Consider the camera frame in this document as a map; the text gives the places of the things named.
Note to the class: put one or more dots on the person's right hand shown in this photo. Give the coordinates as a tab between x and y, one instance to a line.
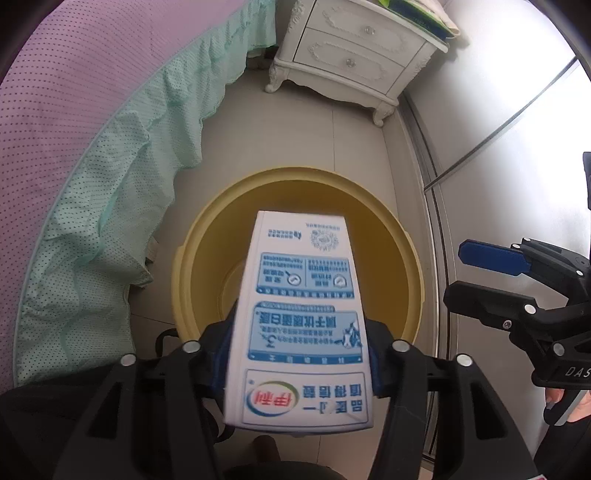
556	399

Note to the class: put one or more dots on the white blue milk carton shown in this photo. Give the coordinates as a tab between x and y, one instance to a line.
300	323

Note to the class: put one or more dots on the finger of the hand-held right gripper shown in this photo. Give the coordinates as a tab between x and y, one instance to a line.
489	300
489	256

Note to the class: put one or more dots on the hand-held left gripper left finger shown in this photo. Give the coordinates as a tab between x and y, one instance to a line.
221	364

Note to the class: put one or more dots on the yellow plastic waste bin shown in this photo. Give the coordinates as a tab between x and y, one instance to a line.
207	240

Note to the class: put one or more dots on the green blue book stack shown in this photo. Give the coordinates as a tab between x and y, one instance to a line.
415	14

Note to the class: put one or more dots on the bed with pink cover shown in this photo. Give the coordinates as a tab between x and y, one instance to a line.
120	184

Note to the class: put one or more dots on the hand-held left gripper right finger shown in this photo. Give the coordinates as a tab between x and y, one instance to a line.
379	364

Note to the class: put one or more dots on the metal sliding door rail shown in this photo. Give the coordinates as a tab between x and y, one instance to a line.
434	221

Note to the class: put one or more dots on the person's right forearm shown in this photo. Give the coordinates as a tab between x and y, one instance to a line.
563	452

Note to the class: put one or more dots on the white carved nightstand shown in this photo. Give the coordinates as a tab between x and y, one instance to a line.
351	50

